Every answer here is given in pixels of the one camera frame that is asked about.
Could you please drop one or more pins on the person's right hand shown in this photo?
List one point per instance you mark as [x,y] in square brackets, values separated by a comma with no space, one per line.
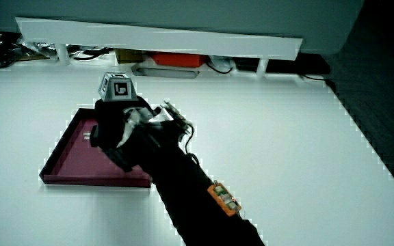
[109,126]

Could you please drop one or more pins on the white charger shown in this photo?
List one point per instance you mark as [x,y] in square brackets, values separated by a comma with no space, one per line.
[87,135]

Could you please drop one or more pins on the maroon square plate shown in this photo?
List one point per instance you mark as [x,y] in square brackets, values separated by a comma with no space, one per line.
[77,164]

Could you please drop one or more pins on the orange forearm sensor module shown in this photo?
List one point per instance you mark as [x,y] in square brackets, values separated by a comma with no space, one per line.
[224,199]

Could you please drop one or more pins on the person's right forearm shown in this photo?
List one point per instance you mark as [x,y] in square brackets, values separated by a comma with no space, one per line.
[190,205]

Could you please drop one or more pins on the brown cardboard box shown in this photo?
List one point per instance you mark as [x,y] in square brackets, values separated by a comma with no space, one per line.
[128,56]

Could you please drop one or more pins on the grey flat tray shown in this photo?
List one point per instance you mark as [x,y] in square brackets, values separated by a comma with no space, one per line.
[164,72]

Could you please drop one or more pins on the orange box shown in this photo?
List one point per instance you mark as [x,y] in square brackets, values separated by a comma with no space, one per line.
[178,59]

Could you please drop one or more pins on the white shelf board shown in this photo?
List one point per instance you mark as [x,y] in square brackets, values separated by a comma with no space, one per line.
[156,37]

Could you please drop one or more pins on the silver foil wrapper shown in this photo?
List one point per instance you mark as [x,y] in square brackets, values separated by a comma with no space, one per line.
[41,48]

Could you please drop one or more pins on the white adapter block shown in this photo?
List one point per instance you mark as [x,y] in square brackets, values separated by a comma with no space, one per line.
[221,62]

